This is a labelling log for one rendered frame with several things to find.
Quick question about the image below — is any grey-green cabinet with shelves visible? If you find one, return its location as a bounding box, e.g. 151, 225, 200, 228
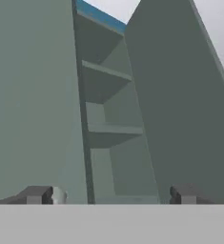
72, 0, 161, 205

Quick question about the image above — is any grey-green cabinet door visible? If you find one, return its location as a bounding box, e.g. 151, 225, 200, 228
0, 0, 89, 205
124, 0, 224, 205

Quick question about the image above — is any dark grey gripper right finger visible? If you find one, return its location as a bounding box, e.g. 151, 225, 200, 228
169, 185, 214, 205

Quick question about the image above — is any silver cabinet door handle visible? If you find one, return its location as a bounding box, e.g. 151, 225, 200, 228
51, 186, 69, 205

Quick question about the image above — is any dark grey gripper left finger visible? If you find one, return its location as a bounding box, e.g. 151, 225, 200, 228
0, 186, 54, 205

